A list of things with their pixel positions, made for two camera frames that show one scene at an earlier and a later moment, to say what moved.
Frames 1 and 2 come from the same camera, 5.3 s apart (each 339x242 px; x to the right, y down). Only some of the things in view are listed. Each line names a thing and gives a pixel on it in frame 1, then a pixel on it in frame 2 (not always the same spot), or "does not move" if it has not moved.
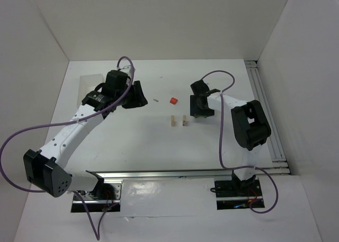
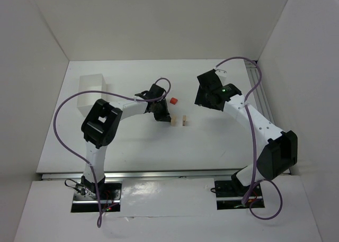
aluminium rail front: x=107 y=175 does not move
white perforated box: x=87 y=83 does not move
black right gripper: x=200 y=104 → x=202 y=94
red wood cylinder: x=174 y=100 does not move
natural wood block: x=184 y=120 does not move
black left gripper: x=136 y=95 → x=161 y=110
